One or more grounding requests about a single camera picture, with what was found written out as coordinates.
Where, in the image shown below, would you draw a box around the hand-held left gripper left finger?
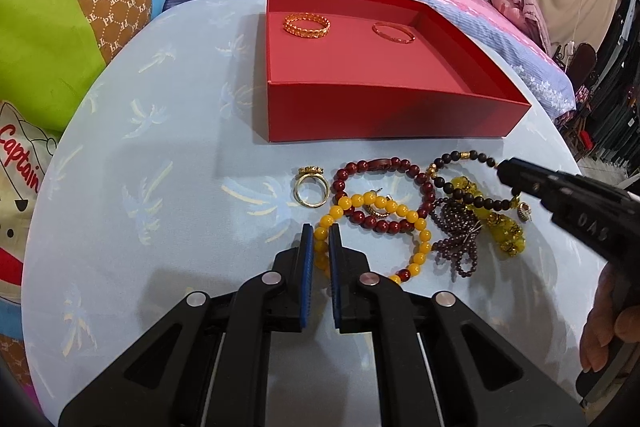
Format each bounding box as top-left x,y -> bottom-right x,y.
59,223 -> 316,427

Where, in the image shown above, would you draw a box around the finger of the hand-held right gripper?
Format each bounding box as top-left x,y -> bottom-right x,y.
494,158 -> 568,209

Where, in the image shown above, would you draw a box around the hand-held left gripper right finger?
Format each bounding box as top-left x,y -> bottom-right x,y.
328,223 -> 587,427

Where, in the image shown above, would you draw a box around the black bead bracelet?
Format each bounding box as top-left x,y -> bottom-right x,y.
425,150 -> 523,210

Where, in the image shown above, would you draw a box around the yellow bead bracelet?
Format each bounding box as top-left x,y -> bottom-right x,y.
314,193 -> 433,284

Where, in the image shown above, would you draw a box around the red cardboard box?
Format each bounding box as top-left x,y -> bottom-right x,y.
264,0 -> 532,142

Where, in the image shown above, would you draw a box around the person's right hand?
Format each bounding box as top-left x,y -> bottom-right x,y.
579,266 -> 640,375

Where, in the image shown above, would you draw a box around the small gold earring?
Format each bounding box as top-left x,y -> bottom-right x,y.
362,192 -> 394,221

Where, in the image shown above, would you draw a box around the dark chair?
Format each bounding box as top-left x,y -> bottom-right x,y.
567,43 -> 599,92

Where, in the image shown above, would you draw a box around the light blue palm-print tablecloth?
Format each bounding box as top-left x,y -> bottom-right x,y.
30,0 -> 621,427

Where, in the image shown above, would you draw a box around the pink cloth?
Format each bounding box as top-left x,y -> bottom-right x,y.
487,0 -> 552,54

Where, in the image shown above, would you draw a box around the thin red bangle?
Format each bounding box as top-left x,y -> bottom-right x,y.
372,22 -> 417,44

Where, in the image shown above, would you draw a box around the cartoon printed pillow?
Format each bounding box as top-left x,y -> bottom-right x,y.
0,99 -> 62,358

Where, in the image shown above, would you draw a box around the colourful patchwork quilt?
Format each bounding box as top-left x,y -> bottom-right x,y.
0,0 -> 246,138

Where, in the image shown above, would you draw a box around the yellow-green bead bracelet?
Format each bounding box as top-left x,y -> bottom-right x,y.
440,176 -> 526,258

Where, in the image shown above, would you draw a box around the gold ring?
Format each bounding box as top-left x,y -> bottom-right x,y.
293,167 -> 331,208

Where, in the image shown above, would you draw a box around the purple bead bracelet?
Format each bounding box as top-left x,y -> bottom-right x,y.
430,199 -> 488,279

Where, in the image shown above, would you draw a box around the dark red bead bracelet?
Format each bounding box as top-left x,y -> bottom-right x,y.
331,159 -> 436,235

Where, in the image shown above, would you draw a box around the gold chain bangle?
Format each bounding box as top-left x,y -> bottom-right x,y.
283,13 -> 331,40

